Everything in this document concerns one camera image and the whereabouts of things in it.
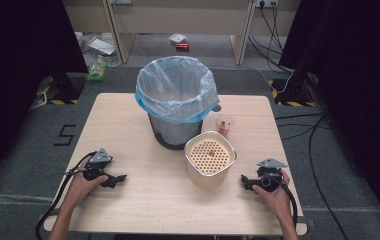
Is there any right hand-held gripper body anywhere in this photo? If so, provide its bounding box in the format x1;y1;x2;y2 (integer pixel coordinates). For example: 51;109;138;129
251;157;289;193

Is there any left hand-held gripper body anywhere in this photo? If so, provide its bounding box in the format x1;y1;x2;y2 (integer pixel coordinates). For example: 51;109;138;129
82;148;114;182

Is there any cream container with perforated insert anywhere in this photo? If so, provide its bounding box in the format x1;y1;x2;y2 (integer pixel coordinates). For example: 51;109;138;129
183;130;238;191

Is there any clear plastic cup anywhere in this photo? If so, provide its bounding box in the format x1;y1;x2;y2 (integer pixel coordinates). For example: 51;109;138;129
215;113;235;138

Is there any black trash bin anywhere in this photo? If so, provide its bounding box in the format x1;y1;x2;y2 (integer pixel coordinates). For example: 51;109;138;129
147;113;204;151

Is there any person's right hand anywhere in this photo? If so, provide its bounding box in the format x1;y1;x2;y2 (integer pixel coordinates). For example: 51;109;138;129
252;169;294;223

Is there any person's left hand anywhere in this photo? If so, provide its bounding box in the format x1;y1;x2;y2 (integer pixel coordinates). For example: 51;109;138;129
65;156;109;208

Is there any black stand base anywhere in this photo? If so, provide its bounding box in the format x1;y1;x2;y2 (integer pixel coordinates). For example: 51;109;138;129
267;73;320;108
46;71;87;106

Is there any green packet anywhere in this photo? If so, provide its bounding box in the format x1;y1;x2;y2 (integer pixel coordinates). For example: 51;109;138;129
85;63;108;83

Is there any translucent blue bin liner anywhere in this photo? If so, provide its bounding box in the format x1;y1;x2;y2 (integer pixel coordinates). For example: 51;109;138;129
134;55;220;125

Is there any clear plastic bag pile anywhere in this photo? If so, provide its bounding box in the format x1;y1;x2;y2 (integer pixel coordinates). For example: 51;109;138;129
74;31;121;68

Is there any black curtain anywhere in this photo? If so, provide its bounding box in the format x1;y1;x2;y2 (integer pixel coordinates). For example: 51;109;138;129
0;0;89;198
278;0;380;231

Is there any white crumpled bag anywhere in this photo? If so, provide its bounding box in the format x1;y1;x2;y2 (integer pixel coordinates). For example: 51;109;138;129
168;33;188;45

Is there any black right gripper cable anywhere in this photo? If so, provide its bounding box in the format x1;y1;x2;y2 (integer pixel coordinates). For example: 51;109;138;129
267;175;299;228

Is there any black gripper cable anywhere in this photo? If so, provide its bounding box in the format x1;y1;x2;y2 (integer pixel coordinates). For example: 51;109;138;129
34;151;98;240
267;175;299;228

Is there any black floor cable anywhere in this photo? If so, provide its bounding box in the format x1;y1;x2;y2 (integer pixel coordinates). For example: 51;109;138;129
274;112;351;240

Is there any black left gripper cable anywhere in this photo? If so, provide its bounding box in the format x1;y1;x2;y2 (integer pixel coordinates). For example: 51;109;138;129
34;151;98;240

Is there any wall power socket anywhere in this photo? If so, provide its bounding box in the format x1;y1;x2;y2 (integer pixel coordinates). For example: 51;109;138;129
254;0;279;9

